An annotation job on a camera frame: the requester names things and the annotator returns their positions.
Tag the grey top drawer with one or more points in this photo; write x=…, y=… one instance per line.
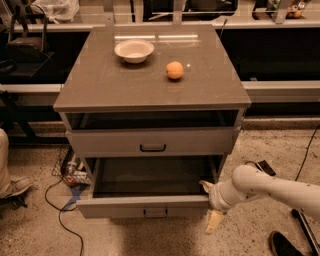
x=153, y=142

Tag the black phone on floor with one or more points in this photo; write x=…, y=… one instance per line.
x=265, y=167

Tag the white paper bowl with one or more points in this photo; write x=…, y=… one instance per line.
x=134, y=51

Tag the grey drawer cabinet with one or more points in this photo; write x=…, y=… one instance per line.
x=104, y=92

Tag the black metal bar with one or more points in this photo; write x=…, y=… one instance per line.
x=307, y=232

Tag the black chair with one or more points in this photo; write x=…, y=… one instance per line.
x=26, y=55

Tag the beige trouser leg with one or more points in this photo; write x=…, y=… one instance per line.
x=5, y=180

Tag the black shoe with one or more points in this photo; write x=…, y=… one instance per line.
x=281, y=246

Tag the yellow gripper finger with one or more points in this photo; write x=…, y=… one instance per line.
x=206, y=185
x=214, y=218

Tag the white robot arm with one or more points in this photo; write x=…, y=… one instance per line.
x=248, y=183

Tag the orange fruit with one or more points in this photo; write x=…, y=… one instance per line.
x=174, y=70

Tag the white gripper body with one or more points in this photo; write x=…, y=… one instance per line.
x=216, y=197

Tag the grey sneaker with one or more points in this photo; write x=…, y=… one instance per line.
x=19, y=186

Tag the wire basket with items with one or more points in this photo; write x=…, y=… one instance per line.
x=69, y=168

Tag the grey drawer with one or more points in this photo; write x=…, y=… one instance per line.
x=148, y=187
x=153, y=142

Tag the white plastic bag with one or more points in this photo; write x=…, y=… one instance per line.
x=57, y=11

